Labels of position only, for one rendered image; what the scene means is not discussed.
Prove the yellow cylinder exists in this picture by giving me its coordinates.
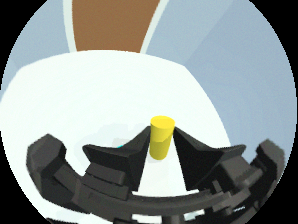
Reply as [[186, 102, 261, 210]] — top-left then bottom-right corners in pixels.
[[149, 116, 174, 160]]

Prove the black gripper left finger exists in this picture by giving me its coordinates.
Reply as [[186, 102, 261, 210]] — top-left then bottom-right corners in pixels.
[[82, 125, 150, 192]]

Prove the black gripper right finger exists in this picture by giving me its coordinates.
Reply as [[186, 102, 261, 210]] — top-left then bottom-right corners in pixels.
[[173, 127, 246, 192]]

